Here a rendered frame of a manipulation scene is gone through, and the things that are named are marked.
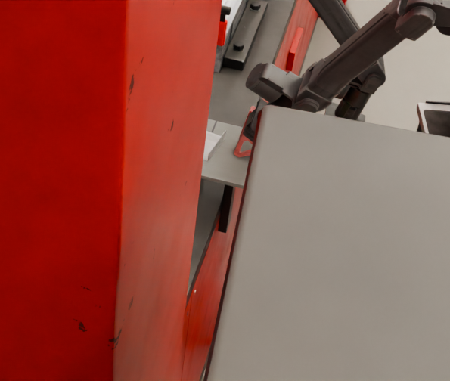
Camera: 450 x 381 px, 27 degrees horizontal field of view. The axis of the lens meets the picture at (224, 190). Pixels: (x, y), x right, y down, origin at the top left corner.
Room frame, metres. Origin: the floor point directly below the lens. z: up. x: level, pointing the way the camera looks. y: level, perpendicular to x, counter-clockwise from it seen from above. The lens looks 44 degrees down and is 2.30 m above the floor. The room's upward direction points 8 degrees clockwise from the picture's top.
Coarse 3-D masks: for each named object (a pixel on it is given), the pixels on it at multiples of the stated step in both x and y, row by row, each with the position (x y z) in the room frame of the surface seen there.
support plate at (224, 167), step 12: (216, 132) 1.54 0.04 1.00; (228, 132) 1.54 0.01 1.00; (240, 132) 1.55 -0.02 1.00; (228, 144) 1.50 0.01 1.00; (252, 144) 1.51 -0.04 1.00; (216, 156) 1.46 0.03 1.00; (228, 156) 1.46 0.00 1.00; (204, 168) 1.42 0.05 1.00; (216, 168) 1.42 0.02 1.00; (228, 168) 1.43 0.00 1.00; (240, 168) 1.43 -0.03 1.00; (216, 180) 1.39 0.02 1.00; (228, 180) 1.39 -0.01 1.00; (240, 180) 1.40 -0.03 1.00
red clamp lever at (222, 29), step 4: (224, 8) 1.64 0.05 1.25; (228, 8) 1.64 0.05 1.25; (224, 12) 1.63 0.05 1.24; (228, 12) 1.63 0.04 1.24; (220, 16) 1.64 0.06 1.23; (224, 16) 1.64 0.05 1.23; (220, 20) 1.64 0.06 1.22; (224, 20) 1.64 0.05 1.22; (220, 24) 1.64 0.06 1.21; (224, 24) 1.63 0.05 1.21; (220, 28) 1.63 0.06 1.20; (224, 28) 1.63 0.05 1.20; (220, 32) 1.63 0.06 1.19; (224, 32) 1.64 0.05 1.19; (220, 36) 1.63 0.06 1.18; (224, 36) 1.64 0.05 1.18; (220, 40) 1.63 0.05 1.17; (224, 40) 1.64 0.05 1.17; (220, 44) 1.63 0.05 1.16; (224, 44) 1.64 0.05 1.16
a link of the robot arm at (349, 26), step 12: (312, 0) 1.75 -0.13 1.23; (324, 0) 1.75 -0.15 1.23; (336, 0) 1.76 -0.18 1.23; (324, 12) 1.75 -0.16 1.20; (336, 12) 1.75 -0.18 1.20; (348, 12) 1.78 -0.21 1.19; (336, 24) 1.76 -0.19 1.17; (348, 24) 1.76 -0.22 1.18; (336, 36) 1.76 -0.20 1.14; (348, 36) 1.76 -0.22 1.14; (372, 72) 1.76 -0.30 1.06; (384, 72) 1.77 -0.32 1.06
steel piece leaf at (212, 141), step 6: (210, 132) 1.53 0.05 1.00; (210, 138) 1.51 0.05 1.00; (216, 138) 1.51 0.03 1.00; (222, 138) 1.51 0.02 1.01; (210, 144) 1.49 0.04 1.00; (216, 144) 1.48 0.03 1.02; (204, 150) 1.47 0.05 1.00; (210, 150) 1.45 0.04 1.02; (204, 156) 1.45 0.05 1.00; (210, 156) 1.45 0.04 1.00
